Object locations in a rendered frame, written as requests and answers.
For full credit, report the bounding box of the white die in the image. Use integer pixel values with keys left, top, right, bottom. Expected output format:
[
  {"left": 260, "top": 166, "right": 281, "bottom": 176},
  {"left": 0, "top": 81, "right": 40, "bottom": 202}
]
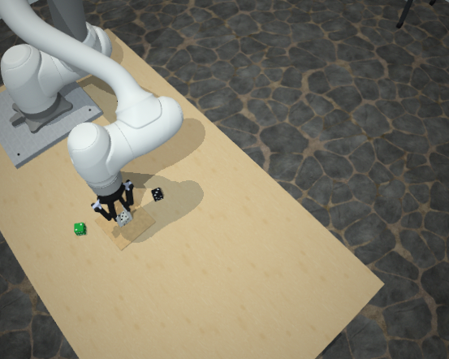
[{"left": 118, "top": 211, "right": 131, "bottom": 226}]

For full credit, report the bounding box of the tan square mat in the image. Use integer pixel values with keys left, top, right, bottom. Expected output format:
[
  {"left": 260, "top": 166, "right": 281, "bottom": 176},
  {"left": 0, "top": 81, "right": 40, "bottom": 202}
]
[{"left": 94, "top": 198, "right": 156, "bottom": 251}]

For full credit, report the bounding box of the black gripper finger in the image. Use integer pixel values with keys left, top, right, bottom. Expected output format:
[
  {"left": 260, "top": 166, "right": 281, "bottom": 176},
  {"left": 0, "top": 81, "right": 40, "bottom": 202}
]
[
  {"left": 118, "top": 179, "right": 134, "bottom": 220},
  {"left": 91, "top": 200, "right": 123, "bottom": 227}
]

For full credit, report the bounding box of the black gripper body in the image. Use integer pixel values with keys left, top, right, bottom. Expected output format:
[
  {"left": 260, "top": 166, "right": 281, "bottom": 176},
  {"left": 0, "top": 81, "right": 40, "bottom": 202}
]
[{"left": 97, "top": 184, "right": 126, "bottom": 205}]

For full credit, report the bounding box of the green die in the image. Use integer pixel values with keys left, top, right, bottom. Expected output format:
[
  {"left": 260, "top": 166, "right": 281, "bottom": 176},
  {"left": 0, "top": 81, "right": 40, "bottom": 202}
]
[{"left": 74, "top": 223, "right": 86, "bottom": 236}]

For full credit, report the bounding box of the black die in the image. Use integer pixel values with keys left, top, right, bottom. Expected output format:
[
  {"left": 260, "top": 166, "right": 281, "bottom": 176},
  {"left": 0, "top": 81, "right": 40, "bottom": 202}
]
[{"left": 151, "top": 188, "right": 163, "bottom": 201}]

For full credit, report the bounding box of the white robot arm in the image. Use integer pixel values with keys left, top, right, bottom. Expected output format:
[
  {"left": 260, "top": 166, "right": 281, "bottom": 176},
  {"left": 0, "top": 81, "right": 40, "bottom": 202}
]
[{"left": 0, "top": 0, "right": 183, "bottom": 196}]

